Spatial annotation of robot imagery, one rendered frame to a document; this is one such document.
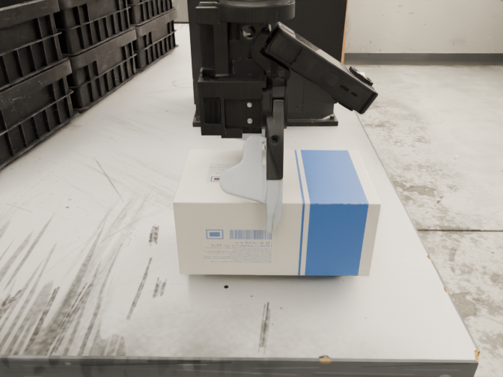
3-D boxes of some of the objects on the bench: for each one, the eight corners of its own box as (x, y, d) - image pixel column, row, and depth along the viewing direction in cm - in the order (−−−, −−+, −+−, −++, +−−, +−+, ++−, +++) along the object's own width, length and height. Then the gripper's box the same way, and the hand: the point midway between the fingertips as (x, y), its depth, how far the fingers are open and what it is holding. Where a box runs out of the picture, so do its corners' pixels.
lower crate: (181, 48, 143) (178, 8, 137) (144, 75, 118) (138, 28, 112) (65, 43, 150) (58, 4, 144) (5, 67, 125) (-7, 22, 119)
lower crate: (144, 75, 118) (138, 28, 112) (84, 117, 93) (73, 57, 87) (5, 67, 125) (-7, 22, 119) (-85, 105, 99) (-106, 48, 93)
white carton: (349, 213, 59) (358, 149, 54) (369, 276, 48) (381, 203, 44) (193, 212, 59) (188, 149, 54) (180, 274, 48) (172, 202, 44)
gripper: (208, -13, 49) (216, 155, 59) (181, 21, 32) (199, 248, 42) (289, -13, 49) (284, 155, 59) (304, 21, 32) (293, 249, 42)
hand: (274, 194), depth 50 cm, fingers closed on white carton, 13 cm apart
